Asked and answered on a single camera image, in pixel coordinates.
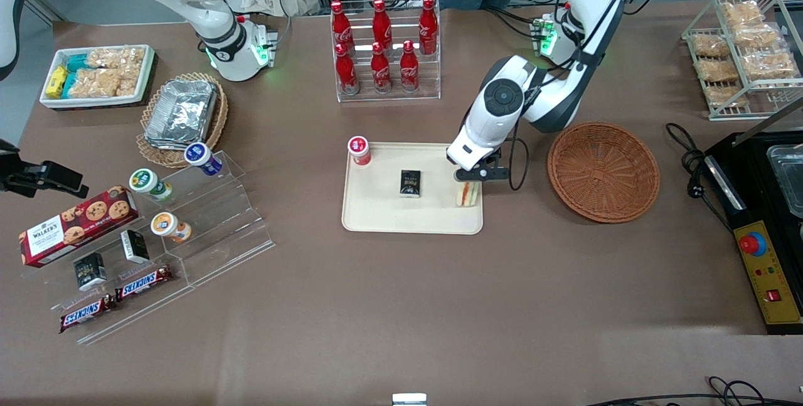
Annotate flat wicker tray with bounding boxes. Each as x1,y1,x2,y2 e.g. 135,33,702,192
136,72,229,169

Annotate bagged fried snack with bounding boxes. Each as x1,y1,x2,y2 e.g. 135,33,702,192
689,34,732,59
705,84,752,110
720,1,766,28
740,49,800,80
731,22,783,50
697,58,739,84

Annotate yellow snack packet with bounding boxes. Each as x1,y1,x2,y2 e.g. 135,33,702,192
45,65,68,99

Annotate orange lid snack cup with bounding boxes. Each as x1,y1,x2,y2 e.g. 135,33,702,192
150,211,193,243

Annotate stack of foil containers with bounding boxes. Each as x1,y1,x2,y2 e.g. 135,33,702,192
144,79,219,151

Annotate white rectangular snack tray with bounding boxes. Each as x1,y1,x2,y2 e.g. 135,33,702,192
40,45,157,110

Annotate small black box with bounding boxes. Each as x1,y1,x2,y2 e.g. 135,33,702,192
399,169,422,198
73,252,108,292
120,230,151,264

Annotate black floor cable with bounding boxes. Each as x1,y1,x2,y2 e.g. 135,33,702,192
588,376,803,406

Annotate yellow control panel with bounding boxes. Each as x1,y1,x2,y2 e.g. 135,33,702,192
733,220,803,327

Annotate Snickers chocolate bar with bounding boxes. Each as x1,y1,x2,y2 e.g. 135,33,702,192
59,294,117,334
114,264,174,302

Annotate clear acrylic stepped display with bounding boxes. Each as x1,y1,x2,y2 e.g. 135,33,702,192
22,150,275,346

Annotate red Walkers cookie box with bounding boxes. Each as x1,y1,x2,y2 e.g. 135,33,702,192
18,185,141,268

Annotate beige plastic tray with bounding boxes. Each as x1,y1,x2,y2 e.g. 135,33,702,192
341,142,484,235

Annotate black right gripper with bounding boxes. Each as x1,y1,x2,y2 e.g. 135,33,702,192
0,139,89,199

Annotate black power cable with plug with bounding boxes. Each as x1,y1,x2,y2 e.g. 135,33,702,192
665,122,736,232

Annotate black machine housing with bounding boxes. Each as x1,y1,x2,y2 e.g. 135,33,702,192
704,132,803,335

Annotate triangular sandwich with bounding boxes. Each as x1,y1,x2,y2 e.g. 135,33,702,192
455,181,483,208

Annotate clear plastic container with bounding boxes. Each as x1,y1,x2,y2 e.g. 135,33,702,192
766,145,803,220

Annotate round brown wicker basket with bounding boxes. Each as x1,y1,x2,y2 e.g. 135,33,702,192
547,121,661,224

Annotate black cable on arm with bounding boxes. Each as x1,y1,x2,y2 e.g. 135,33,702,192
506,0,631,193

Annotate green lid snack cup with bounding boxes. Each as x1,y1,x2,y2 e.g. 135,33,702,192
129,168,174,201

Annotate clear bag rice crackers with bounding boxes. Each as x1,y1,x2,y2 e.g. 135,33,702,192
68,67,140,99
87,46,146,72

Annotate clear acrylic bottle rack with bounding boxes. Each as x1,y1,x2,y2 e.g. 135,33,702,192
331,0,442,104

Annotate red cola bottle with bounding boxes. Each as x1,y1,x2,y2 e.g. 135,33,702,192
418,0,439,56
399,40,420,93
334,43,360,95
330,0,356,55
372,0,393,49
370,41,393,94

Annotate red emergency stop button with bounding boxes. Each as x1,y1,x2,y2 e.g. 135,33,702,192
738,231,768,258

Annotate red lid snack cup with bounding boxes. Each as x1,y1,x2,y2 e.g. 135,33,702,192
348,136,373,168

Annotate white wire snack rack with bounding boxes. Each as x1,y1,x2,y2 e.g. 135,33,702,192
682,0,803,122

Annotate blue lid snack cup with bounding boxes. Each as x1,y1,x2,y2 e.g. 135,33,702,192
183,142,224,176

